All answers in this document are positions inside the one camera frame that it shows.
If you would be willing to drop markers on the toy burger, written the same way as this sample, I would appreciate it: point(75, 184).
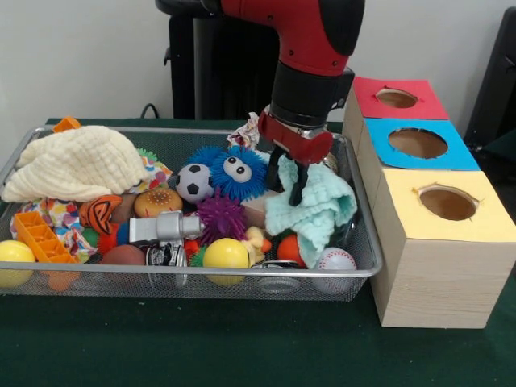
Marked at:
point(157, 203)

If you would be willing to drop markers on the shallow clear mesh bin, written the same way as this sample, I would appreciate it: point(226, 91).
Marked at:
point(161, 284)

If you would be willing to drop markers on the mint green waffle cloth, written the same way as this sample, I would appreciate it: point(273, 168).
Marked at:
point(318, 213)

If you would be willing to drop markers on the white toy baseball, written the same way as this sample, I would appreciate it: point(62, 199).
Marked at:
point(336, 258)

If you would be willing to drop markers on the cream waffle cloth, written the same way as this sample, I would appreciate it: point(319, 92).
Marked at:
point(72, 165)

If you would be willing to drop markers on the blue spiky toy with eyes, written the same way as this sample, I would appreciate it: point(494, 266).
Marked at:
point(230, 189)

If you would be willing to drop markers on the wooden box with three holes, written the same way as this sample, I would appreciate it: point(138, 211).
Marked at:
point(439, 282)

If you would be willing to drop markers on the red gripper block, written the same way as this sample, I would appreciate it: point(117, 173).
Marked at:
point(298, 147)

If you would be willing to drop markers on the purple spiky ball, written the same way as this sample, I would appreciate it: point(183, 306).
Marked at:
point(221, 217)

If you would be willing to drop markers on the black and white soccer ball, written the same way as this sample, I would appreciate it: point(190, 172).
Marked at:
point(193, 183)

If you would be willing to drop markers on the long orange toy brick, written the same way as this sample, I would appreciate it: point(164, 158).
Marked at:
point(40, 238)

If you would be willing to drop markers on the black chair back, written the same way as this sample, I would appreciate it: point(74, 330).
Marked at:
point(500, 80)

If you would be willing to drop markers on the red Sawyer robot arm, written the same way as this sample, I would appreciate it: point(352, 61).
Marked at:
point(314, 40)

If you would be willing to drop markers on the yellow ball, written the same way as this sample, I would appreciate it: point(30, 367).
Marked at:
point(16, 254)
point(225, 253)

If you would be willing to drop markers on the dark green tablecloth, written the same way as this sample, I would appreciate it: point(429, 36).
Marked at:
point(242, 342)

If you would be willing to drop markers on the silver plastic toy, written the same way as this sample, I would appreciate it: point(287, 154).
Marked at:
point(169, 227)

